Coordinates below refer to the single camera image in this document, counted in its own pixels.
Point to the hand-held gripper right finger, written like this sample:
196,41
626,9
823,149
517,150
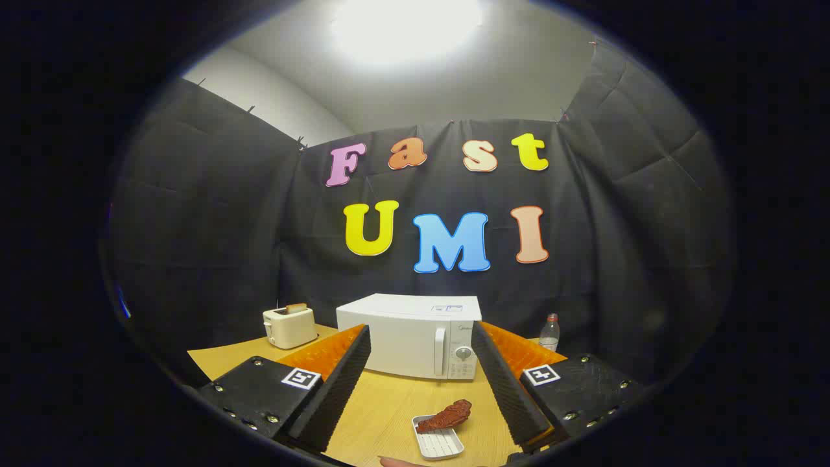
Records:
512,389

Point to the small white ribbed tray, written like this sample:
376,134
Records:
439,445

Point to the brown grilled meat piece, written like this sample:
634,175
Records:
447,416

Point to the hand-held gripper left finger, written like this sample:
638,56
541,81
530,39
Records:
337,389

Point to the ceiling light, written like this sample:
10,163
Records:
405,26

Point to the white toaster oven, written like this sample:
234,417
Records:
402,337

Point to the white bread toaster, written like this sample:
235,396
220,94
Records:
288,329

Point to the clear plastic water bottle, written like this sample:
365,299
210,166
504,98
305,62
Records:
549,334

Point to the toast bread slice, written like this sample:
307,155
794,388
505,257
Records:
296,308

